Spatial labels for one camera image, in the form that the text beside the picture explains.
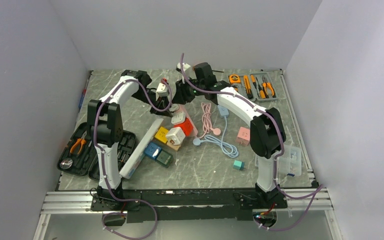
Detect pink cube socket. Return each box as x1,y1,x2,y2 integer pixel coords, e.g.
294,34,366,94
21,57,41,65
235,126,251,146

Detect black tool case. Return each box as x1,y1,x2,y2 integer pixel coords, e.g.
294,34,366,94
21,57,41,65
57,122,136,181

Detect white power strip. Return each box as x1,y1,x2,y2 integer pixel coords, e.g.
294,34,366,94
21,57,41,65
119,117,164,179

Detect purple cable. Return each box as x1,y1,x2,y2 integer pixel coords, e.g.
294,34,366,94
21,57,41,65
178,52,325,232
92,78,174,240

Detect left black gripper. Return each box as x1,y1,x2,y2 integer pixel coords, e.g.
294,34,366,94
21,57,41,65
132,89,174,119

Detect green cube adapter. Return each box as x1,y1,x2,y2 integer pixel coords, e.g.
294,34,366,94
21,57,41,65
155,150,173,168

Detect orange pliers in case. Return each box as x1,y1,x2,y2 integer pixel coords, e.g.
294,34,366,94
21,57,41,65
69,131,88,156

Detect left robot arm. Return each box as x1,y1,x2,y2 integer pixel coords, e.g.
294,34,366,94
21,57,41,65
86,70,174,210

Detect grey tool tray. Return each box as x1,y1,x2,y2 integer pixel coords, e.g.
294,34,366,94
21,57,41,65
228,71,278,102

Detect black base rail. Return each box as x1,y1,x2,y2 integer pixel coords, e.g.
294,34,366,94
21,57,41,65
90,187,288,223

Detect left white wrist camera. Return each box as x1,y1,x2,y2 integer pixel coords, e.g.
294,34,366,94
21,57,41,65
155,81,170,99

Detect red blue pen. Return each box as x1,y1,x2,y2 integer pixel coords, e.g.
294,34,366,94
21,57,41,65
78,78,90,110

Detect blue cube adapter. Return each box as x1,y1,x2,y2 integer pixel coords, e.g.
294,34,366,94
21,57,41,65
143,142,163,160

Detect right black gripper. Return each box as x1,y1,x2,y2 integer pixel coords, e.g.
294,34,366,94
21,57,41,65
173,75,206,104

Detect pink coiled cable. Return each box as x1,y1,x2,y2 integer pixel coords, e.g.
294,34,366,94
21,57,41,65
198,101,222,140

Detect light blue power strip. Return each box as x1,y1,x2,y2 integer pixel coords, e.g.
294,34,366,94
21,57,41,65
217,105,229,118

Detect white cube adapter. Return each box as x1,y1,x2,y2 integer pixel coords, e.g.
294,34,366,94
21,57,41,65
165,126,186,146

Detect yellow cube adapter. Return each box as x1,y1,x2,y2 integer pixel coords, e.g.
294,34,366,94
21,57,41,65
154,126,169,145

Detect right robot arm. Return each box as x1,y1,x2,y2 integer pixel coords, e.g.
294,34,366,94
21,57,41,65
173,62,286,208

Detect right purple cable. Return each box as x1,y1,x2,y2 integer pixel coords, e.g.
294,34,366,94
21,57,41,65
178,52,325,232

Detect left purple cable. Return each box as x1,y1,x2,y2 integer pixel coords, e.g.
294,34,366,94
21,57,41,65
92,78,174,240

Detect clear screw box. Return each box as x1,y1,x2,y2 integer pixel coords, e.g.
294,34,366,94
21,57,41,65
254,143,303,178

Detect pink power strip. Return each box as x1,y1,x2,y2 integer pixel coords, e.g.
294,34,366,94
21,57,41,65
169,103,198,137

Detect teal cube plug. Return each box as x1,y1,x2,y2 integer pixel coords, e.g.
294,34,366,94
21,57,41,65
232,160,245,171

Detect beige cube adapter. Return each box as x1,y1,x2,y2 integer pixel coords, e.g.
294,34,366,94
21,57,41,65
166,141,182,152

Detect small white plug adapter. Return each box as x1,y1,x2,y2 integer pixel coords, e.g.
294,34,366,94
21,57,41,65
171,111,187,126

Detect red cube adapter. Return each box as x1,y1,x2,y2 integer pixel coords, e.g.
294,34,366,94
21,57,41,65
175,118,194,137

